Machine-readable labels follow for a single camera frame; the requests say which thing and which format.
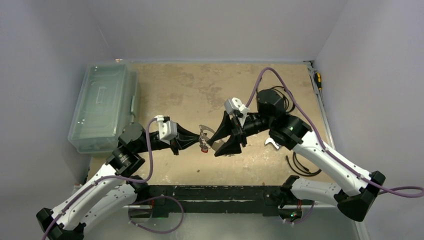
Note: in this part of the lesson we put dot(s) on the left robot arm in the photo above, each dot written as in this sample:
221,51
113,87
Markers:
120,180

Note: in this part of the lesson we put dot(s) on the translucent green storage box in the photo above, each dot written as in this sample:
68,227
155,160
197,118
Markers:
105,105

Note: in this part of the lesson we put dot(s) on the red handled adjustable wrench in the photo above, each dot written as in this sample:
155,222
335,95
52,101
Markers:
270,141

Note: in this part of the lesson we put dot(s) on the yellow handled screwdriver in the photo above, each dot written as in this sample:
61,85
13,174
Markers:
318,81

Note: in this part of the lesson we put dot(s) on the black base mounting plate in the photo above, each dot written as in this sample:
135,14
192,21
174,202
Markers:
162,200

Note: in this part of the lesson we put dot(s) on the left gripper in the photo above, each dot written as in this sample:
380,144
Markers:
179,142

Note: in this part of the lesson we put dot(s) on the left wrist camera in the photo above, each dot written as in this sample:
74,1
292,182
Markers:
167,129

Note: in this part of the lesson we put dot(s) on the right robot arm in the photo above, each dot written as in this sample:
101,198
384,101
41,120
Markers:
353,190

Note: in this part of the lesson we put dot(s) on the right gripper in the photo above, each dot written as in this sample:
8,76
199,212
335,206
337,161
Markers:
239,131

